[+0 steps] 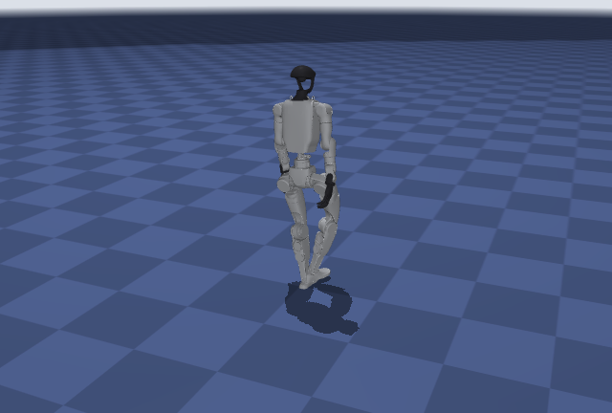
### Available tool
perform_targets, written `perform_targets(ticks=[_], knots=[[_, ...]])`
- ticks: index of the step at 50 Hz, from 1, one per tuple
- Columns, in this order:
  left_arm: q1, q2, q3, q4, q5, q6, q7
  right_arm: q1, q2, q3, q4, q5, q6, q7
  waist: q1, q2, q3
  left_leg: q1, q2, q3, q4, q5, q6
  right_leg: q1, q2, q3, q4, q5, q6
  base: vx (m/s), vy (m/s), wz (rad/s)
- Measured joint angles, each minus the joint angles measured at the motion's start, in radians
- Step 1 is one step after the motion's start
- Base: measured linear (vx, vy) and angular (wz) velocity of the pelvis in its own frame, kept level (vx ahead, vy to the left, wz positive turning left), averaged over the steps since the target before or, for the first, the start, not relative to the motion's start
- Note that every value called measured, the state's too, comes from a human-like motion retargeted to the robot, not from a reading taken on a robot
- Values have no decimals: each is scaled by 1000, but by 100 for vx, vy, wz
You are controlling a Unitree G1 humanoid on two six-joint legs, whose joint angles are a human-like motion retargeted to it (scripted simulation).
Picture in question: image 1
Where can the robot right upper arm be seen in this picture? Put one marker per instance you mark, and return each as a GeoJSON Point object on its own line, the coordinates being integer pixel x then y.
{"type": "Point", "coordinates": [325, 112]}

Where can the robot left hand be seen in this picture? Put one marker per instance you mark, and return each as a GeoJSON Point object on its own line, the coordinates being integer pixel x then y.
{"type": "Point", "coordinates": [281, 170]}

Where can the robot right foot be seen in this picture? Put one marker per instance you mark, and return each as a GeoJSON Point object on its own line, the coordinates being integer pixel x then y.
{"type": "Point", "coordinates": [321, 273]}

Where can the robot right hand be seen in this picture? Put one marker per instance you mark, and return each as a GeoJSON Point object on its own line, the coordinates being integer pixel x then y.
{"type": "Point", "coordinates": [328, 191]}

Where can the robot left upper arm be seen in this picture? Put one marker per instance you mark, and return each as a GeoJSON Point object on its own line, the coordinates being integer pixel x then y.
{"type": "Point", "coordinates": [277, 112]}

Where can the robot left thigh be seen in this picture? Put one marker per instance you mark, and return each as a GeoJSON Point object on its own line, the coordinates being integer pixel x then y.
{"type": "Point", "coordinates": [295, 200]}

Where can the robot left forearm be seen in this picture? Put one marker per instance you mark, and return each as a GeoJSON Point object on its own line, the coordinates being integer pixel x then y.
{"type": "Point", "coordinates": [282, 156]}

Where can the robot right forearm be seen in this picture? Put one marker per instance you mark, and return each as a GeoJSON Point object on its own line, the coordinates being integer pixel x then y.
{"type": "Point", "coordinates": [329, 159]}

